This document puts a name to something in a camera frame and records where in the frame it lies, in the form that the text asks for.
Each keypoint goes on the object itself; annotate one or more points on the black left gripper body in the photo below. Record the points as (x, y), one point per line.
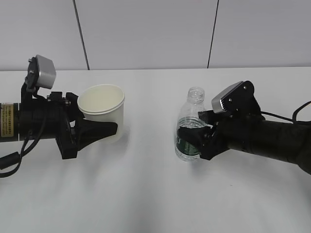
(33, 112)

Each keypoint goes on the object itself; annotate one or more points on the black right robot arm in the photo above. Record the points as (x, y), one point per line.
(251, 134)

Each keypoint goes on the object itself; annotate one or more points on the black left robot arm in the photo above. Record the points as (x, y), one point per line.
(9, 122)

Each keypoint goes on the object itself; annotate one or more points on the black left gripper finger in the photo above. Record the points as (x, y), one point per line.
(88, 132)
(72, 109)

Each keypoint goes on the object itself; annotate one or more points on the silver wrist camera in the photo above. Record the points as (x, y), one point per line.
(237, 100)
(40, 73)

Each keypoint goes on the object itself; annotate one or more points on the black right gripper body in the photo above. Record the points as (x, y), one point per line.
(233, 133)

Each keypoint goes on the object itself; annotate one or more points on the white paper cup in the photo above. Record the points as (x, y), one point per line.
(104, 103)

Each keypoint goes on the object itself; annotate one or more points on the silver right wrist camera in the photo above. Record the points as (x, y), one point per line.
(237, 100)

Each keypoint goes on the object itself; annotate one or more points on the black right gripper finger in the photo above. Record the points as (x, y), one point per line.
(209, 117)
(196, 140)

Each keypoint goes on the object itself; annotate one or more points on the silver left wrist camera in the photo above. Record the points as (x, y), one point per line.
(40, 73)

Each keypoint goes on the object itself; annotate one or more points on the clear water bottle green label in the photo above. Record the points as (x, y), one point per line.
(188, 117)

